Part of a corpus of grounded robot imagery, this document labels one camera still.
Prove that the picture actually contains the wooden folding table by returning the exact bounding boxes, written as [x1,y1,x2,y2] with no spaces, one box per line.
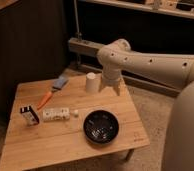
[0,76,149,171]

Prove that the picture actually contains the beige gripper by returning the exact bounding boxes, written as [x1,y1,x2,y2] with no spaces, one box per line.
[99,66,121,96]

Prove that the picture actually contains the black bowl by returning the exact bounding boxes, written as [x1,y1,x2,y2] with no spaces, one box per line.
[83,110,119,144]

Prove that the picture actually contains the small white cube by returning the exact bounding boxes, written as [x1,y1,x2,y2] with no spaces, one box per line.
[72,110,79,117]

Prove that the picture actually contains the orange handled blue brush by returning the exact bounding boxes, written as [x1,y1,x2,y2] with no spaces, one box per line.
[37,76,68,110]

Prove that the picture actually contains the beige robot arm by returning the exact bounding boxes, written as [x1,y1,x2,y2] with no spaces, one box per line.
[97,39,194,171]

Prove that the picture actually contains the vertical metal pole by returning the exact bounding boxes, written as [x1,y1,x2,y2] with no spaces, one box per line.
[73,0,82,40]

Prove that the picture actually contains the background wooden shelf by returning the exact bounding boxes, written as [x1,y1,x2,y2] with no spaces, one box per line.
[79,0,194,19]

